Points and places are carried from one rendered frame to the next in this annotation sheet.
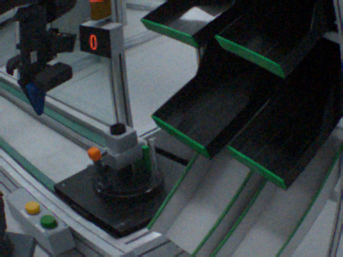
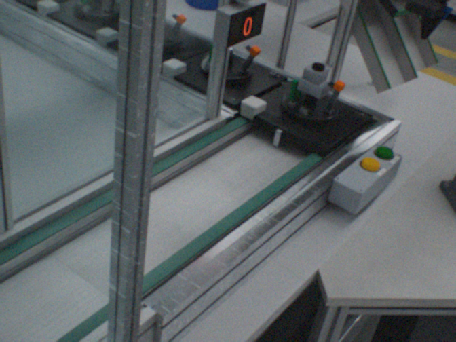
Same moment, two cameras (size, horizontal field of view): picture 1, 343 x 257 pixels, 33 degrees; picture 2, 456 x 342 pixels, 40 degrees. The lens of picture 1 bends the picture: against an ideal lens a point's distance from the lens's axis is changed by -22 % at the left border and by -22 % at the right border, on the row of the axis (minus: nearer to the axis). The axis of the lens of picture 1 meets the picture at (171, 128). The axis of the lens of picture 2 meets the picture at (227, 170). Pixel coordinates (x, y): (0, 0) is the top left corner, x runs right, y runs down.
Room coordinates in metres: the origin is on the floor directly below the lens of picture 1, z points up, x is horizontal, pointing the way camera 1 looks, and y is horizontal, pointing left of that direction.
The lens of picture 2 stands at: (1.72, 1.31, 1.68)
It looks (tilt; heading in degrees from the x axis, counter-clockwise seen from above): 34 degrees down; 251
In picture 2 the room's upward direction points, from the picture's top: 10 degrees clockwise
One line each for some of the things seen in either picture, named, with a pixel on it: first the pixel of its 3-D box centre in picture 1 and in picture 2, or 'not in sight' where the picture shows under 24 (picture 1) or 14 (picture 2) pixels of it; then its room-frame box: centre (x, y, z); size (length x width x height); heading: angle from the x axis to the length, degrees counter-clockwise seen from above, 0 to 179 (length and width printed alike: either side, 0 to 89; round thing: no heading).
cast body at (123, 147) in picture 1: (124, 141); (312, 77); (1.13, 0.09, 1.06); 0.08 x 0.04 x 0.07; 130
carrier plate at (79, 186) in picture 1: (128, 189); (307, 115); (1.13, 0.09, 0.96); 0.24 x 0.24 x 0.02; 39
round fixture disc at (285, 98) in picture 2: (126, 181); (309, 108); (1.13, 0.09, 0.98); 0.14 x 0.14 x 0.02
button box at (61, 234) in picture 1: (37, 219); (366, 177); (1.05, 0.31, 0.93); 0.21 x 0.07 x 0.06; 39
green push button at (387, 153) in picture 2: (48, 222); (383, 153); (1.00, 0.27, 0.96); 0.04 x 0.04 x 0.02
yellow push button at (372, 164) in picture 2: (32, 209); (370, 165); (1.05, 0.31, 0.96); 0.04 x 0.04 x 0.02
